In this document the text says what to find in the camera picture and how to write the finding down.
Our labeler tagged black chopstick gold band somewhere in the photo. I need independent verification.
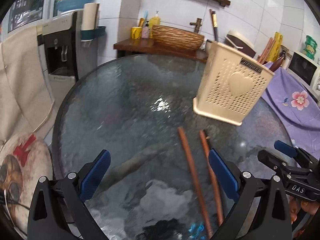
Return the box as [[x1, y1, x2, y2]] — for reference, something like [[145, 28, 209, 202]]
[[212, 11, 219, 42]]

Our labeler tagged wooden-handled metal spoon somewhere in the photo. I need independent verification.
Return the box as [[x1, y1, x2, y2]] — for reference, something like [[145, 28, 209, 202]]
[[269, 55, 285, 72]]

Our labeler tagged purple floral cloth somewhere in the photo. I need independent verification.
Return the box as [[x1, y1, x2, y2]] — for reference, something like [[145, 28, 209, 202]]
[[262, 67, 319, 159]]

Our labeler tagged dog print cushion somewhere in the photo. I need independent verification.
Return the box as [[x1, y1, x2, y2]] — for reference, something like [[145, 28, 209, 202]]
[[1, 133, 53, 233]]

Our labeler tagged white microwave oven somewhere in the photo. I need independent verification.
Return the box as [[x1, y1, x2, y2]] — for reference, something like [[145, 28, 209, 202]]
[[287, 51, 320, 101]]

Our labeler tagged cream perforated utensil holder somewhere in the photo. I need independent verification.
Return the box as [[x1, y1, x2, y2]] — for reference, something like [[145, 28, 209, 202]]
[[193, 42, 274, 126]]

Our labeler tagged yellow roll package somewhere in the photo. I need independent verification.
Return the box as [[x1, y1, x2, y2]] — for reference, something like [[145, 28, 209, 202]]
[[266, 32, 283, 62]]

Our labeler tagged green bowl stack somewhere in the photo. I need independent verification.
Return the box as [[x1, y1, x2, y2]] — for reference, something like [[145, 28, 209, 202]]
[[303, 35, 318, 60]]

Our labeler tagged beige fabric cover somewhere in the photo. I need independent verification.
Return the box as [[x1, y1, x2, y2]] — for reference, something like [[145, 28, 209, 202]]
[[1, 26, 57, 144]]

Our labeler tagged brown rice cooker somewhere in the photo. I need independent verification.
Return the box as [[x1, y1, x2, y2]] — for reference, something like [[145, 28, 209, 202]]
[[225, 30, 256, 58]]

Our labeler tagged round glass table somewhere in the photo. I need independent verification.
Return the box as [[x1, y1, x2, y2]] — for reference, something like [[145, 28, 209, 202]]
[[52, 55, 290, 239]]

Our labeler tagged water dispenser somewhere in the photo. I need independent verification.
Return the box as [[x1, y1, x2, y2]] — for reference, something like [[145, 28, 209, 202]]
[[39, 10, 98, 108]]

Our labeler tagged bronze faucet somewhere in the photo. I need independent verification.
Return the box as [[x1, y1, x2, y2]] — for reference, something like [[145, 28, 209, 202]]
[[189, 18, 202, 34]]

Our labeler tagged woven pattern basin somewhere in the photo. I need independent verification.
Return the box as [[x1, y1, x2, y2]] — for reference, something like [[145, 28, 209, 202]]
[[151, 25, 204, 50]]

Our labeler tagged wooden side counter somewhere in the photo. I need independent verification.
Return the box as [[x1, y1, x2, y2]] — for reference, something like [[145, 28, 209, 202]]
[[113, 38, 208, 63]]

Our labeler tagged paper cup stack holder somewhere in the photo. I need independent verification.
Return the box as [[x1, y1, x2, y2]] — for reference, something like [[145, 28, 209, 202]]
[[80, 3, 106, 47]]

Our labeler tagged yellow cup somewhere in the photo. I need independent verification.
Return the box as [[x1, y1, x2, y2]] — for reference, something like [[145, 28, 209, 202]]
[[131, 27, 143, 40]]

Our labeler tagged yellow soap bottle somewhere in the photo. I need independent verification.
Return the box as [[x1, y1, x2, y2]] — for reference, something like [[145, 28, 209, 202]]
[[149, 11, 161, 38]]

